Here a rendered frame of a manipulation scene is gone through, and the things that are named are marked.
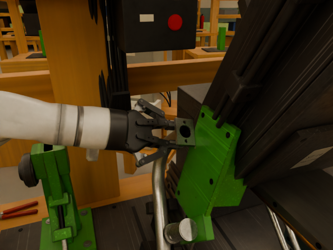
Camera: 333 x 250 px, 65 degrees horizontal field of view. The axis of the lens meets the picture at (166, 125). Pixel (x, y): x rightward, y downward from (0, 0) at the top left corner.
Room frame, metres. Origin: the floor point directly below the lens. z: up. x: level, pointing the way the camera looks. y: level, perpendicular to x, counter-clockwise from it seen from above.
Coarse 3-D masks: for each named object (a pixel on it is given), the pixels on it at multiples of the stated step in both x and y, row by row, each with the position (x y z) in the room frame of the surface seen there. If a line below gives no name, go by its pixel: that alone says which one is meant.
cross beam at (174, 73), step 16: (128, 64) 0.81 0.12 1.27; (144, 64) 0.81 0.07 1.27; (160, 64) 0.81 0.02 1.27; (176, 64) 0.83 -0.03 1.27; (192, 64) 0.84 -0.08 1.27; (208, 64) 0.86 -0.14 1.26; (0, 80) 0.66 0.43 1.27; (16, 80) 0.67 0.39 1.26; (32, 80) 0.68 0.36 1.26; (48, 80) 0.70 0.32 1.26; (112, 80) 0.76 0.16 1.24; (128, 80) 0.77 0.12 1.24; (144, 80) 0.79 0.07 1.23; (160, 80) 0.81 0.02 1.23; (176, 80) 0.83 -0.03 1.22; (192, 80) 0.85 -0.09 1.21; (208, 80) 0.87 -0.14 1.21; (32, 96) 0.68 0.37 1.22; (48, 96) 0.69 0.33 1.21
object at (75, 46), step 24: (48, 0) 0.63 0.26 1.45; (72, 0) 0.64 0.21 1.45; (48, 24) 0.62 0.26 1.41; (72, 24) 0.64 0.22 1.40; (96, 24) 0.66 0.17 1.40; (48, 48) 0.62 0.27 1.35; (72, 48) 0.64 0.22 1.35; (96, 48) 0.66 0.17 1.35; (72, 72) 0.63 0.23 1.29; (96, 72) 0.65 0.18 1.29; (72, 96) 0.63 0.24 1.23; (96, 96) 0.65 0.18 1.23; (72, 168) 0.62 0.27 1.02; (96, 168) 0.64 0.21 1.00; (96, 192) 0.64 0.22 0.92
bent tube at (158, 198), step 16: (176, 128) 0.45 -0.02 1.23; (192, 128) 0.46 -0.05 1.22; (176, 144) 0.43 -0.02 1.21; (192, 144) 0.44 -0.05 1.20; (160, 160) 0.50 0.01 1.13; (160, 176) 0.48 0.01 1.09; (160, 192) 0.46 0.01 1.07; (160, 208) 0.43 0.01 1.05; (160, 224) 0.41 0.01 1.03; (160, 240) 0.38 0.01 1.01
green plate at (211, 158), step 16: (208, 112) 0.44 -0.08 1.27; (208, 128) 0.42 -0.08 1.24; (224, 128) 0.38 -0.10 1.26; (208, 144) 0.41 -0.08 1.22; (224, 144) 0.37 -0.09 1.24; (192, 160) 0.43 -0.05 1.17; (208, 160) 0.39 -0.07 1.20; (224, 160) 0.36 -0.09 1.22; (192, 176) 0.41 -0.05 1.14; (208, 176) 0.37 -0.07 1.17; (224, 176) 0.37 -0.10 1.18; (176, 192) 0.44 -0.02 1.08; (192, 192) 0.40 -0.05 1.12; (208, 192) 0.36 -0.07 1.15; (224, 192) 0.37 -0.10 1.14; (240, 192) 0.38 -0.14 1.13; (192, 208) 0.38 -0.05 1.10; (208, 208) 0.35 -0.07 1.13
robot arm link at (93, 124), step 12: (84, 108) 0.40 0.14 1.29; (96, 108) 0.41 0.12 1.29; (108, 108) 0.43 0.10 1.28; (84, 120) 0.38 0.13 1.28; (96, 120) 0.39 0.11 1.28; (108, 120) 0.40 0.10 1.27; (84, 132) 0.37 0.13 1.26; (96, 132) 0.38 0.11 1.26; (108, 132) 0.39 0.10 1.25; (84, 144) 0.38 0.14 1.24; (96, 144) 0.38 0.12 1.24; (96, 156) 0.42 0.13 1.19
